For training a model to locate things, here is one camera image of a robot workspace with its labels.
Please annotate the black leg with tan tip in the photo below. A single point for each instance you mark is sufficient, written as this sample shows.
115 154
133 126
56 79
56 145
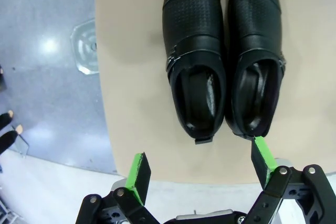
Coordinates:
8 138
5 119

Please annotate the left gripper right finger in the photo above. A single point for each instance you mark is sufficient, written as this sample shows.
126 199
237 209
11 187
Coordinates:
265 163

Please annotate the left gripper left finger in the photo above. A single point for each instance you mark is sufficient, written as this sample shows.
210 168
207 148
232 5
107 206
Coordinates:
137 174

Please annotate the black leather buckle shoe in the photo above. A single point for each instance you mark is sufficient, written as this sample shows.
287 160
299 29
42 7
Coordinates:
193 24
256 22

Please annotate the white base platform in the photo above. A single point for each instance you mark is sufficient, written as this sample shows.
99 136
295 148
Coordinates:
52 195

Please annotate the metal floor plate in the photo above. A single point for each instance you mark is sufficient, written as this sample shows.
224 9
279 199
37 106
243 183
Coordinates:
85 47

